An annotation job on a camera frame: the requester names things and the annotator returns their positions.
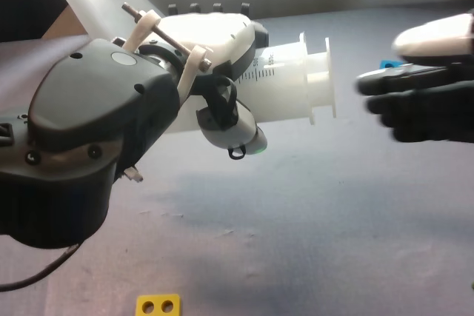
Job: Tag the grey table cloth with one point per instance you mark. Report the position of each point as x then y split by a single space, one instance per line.
296 220

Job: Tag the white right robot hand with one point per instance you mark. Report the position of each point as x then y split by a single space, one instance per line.
426 109

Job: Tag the large clear plastic syringe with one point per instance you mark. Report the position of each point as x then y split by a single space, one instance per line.
289 83

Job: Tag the blue four-hole block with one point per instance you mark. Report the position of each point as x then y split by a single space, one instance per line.
390 63

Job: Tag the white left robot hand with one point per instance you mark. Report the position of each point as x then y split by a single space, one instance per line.
211 42

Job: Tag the yellow two-hole block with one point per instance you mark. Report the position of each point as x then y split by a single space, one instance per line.
158 305

